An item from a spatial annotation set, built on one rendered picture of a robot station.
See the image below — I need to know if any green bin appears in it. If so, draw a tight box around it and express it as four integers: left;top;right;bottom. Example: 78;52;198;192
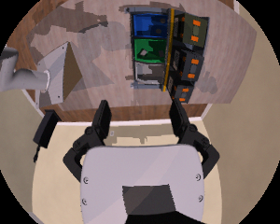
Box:
134;38;167;63

